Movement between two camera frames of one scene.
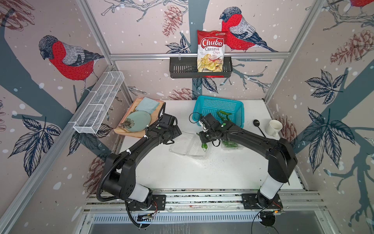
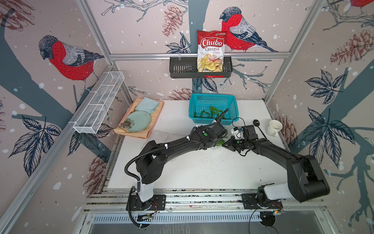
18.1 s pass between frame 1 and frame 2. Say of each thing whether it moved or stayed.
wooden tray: stayed
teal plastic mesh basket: moved
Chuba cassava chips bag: stayed
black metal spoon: stayed
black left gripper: moved
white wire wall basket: stayed
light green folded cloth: stayed
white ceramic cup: stayed
